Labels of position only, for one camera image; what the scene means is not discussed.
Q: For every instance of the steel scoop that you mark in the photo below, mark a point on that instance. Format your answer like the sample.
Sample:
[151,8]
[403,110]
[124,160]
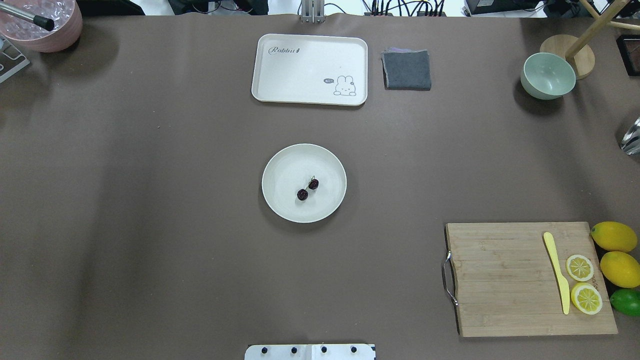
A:
[630,141]

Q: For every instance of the cream round plate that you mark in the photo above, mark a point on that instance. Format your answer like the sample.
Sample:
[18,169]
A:
[290,169]

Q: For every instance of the yellow plastic knife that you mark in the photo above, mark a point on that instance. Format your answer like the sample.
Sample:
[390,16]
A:
[562,282]

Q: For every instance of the mint green bowl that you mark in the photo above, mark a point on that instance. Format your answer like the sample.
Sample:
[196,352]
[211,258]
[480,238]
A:
[547,76]

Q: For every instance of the pink bowl with ice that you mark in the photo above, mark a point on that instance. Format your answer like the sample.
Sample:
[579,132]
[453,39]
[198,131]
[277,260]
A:
[65,15]

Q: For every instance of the wooden cup stand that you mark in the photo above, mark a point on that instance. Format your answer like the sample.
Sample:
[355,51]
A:
[576,51]

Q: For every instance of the white column pedestal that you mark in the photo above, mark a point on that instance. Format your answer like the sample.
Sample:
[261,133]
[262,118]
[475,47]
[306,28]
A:
[320,351]

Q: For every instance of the green lime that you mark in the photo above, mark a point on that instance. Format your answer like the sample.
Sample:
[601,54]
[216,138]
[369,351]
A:
[626,301]

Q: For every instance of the yellow lemon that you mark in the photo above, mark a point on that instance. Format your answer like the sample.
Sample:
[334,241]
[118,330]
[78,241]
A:
[621,269]
[614,236]

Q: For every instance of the grey folded cloth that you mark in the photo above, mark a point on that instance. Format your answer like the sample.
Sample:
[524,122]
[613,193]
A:
[406,69]

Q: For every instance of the aluminium frame post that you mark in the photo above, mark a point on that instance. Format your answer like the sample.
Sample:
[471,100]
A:
[312,11]

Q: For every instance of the lemon slice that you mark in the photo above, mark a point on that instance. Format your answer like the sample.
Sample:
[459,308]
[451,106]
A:
[586,298]
[580,268]

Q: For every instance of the cream rabbit tray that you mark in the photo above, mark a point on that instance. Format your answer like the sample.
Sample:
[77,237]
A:
[311,69]

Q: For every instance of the wooden cutting board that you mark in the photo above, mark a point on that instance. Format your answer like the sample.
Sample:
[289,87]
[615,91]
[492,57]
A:
[504,283]

